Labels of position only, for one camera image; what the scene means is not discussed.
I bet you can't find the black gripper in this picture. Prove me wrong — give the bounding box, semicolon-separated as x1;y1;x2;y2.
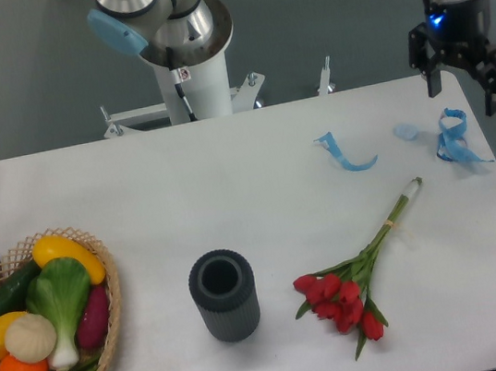
407;0;496;116

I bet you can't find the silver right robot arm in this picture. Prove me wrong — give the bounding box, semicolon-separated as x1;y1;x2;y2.
408;0;496;116

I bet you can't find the blue tangled ribbon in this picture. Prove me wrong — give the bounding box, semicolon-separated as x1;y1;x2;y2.
436;108;494;163

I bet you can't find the light blue cap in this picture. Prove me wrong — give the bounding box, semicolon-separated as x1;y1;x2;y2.
393;123;419;141

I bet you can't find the blue curved strip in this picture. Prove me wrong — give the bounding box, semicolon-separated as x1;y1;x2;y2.
313;131;379;173

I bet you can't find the red tulip bouquet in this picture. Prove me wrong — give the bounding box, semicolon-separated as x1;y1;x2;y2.
293;177;423;360

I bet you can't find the dark grey ribbed vase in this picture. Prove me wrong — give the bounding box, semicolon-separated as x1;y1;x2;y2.
188;249;260;343

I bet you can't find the yellow squash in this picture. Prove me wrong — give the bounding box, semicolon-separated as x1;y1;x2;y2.
29;227;109;294

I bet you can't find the purple sweet potato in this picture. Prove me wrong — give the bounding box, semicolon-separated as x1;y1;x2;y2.
76;285;110;350

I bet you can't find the green bok choy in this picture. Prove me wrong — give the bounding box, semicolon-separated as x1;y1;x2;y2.
25;257;91;371

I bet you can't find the dark green cucumber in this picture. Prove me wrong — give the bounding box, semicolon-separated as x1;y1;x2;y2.
0;259;41;317

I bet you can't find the cream white garlic bun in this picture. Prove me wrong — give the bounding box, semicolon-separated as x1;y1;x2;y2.
4;313;57;364

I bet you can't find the woven wicker basket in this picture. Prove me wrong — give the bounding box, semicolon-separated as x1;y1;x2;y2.
0;227;122;371

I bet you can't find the white metal base frame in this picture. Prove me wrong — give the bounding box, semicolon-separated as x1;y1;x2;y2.
100;55;336;139

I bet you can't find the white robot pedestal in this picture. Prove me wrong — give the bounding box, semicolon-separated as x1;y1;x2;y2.
151;52;233;126

